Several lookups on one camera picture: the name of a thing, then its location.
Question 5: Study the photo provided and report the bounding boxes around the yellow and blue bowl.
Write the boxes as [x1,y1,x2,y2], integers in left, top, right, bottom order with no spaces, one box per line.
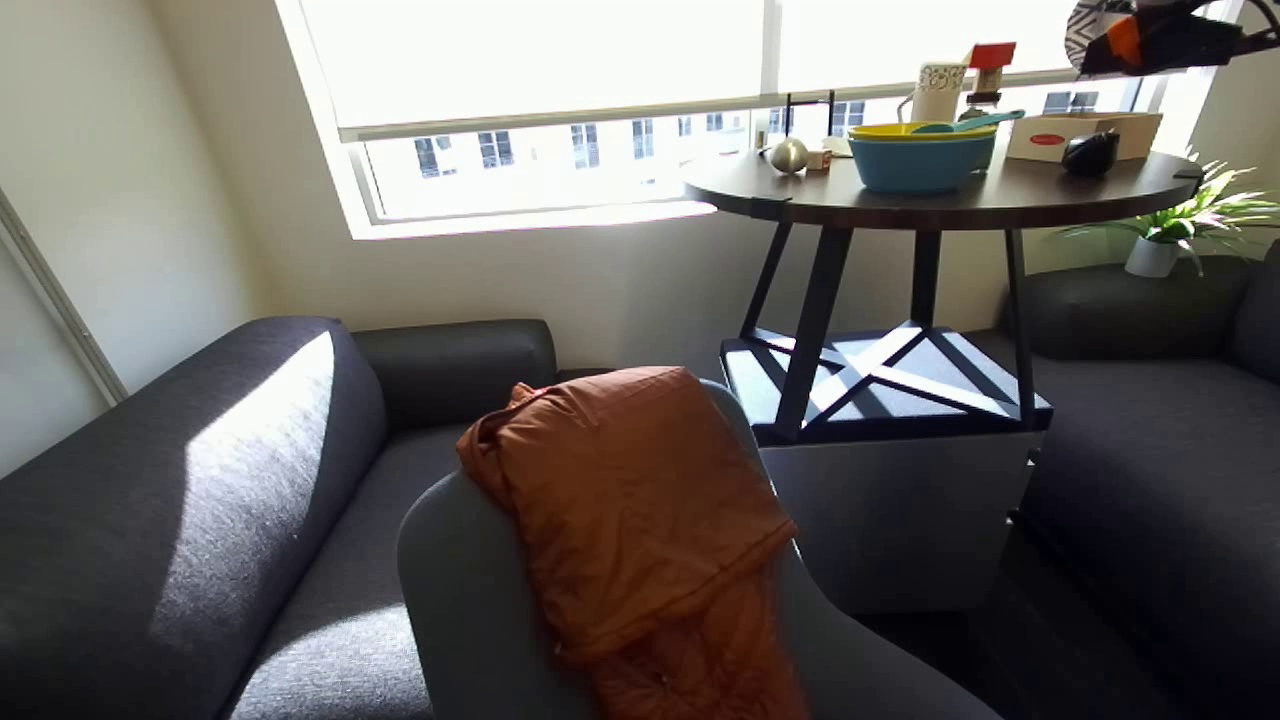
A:
[842,120,999,199]

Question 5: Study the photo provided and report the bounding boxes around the light wooden box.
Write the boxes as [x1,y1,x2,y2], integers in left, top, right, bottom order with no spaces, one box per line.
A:
[1004,107,1168,171]

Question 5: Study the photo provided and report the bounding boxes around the orange cloth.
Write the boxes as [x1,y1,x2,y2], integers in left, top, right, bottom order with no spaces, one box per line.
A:
[450,364,817,720]

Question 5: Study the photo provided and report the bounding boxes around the silver ball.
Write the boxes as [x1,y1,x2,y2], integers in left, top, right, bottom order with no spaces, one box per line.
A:
[762,130,817,182]

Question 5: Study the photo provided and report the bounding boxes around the white cabinet with blue platform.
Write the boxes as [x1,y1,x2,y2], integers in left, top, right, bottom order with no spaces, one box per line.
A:
[717,320,1058,620]

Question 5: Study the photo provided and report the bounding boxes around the white roller window blind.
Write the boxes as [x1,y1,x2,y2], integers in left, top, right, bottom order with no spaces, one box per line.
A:
[276,0,1087,144]

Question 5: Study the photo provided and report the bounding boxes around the round dark wooden table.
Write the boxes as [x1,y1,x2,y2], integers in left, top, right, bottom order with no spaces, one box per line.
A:
[682,141,1203,451]

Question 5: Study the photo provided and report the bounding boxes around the grey chair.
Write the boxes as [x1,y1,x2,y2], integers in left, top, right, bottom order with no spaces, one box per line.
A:
[390,374,1007,720]

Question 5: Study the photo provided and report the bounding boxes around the tall white paper cup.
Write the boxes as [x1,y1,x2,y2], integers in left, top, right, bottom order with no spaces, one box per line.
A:
[908,61,973,130]

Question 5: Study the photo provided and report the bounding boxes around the teal measuring scoop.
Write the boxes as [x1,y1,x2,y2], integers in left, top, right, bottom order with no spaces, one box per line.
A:
[950,105,1029,130]

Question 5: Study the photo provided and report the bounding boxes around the glass jar with red lid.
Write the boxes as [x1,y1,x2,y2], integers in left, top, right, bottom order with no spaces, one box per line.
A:
[962,39,1021,107]

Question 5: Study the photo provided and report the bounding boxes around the black round object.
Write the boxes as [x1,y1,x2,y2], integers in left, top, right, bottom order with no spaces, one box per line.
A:
[1058,122,1122,180]

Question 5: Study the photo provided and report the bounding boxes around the dark grey sofa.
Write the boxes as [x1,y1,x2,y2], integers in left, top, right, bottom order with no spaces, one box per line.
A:
[0,311,558,720]
[1013,235,1280,720]

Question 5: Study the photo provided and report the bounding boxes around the green potted plant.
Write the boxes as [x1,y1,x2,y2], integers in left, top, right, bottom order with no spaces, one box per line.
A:
[1115,154,1280,282]

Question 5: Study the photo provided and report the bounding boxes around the black metal frame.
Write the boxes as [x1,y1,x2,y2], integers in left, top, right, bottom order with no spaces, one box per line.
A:
[774,88,840,141]

